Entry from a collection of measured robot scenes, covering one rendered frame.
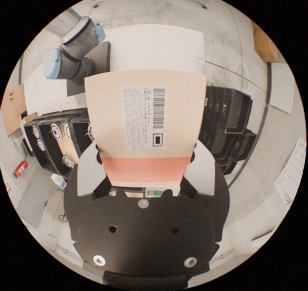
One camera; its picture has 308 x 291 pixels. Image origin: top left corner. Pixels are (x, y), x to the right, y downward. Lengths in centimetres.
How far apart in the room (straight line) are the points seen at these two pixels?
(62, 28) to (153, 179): 41
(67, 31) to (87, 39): 8
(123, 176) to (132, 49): 53
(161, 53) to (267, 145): 275
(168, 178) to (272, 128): 274
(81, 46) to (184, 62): 46
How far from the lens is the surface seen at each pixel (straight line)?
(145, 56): 54
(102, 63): 54
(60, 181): 153
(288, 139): 269
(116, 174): 15
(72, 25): 36
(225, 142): 135
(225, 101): 97
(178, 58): 56
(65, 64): 41
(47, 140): 69
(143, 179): 15
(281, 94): 271
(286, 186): 284
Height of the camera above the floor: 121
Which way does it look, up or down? 61 degrees down
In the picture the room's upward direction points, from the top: 176 degrees clockwise
